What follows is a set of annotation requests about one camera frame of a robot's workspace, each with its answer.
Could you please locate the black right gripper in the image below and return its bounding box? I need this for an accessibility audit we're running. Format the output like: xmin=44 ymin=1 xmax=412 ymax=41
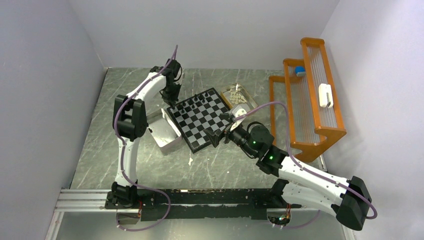
xmin=203 ymin=112 xmax=259 ymax=158

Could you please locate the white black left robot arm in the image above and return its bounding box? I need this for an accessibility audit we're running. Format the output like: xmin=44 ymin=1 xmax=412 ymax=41
xmin=108 ymin=58 xmax=183 ymax=208

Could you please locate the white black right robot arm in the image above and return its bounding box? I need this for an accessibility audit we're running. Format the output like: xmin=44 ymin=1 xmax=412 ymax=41
xmin=204 ymin=120 xmax=372 ymax=231

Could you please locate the white chess pieces pile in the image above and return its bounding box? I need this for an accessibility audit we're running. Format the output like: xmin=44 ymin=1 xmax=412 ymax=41
xmin=228 ymin=84 xmax=247 ymax=105

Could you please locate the black white chessboard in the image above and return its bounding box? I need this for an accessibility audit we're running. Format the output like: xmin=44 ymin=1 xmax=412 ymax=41
xmin=166 ymin=87 xmax=230 ymax=154

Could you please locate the yellow tray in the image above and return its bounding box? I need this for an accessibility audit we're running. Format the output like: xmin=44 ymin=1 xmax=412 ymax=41
xmin=220 ymin=82 xmax=258 ymax=112

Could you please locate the pink metal tin box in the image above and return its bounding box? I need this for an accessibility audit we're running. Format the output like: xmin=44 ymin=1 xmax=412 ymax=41
xmin=146 ymin=108 xmax=182 ymax=155

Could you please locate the orange wooden rack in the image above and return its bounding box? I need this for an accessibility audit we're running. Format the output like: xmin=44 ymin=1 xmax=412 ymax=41
xmin=268 ymin=37 xmax=347 ymax=163

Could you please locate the blue round object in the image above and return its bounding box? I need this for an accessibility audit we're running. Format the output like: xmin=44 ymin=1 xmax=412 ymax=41
xmin=294 ymin=66 xmax=306 ymax=77

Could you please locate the white plastic clip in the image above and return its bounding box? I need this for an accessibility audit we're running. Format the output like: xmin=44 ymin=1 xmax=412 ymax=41
xmin=318 ymin=83 xmax=334 ymax=109

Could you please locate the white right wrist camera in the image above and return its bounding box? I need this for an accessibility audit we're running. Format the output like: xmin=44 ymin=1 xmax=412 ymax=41
xmin=229 ymin=104 xmax=247 ymax=132

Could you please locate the black mounting rail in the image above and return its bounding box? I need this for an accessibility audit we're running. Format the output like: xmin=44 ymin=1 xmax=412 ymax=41
xmin=104 ymin=188 xmax=289 ymax=222

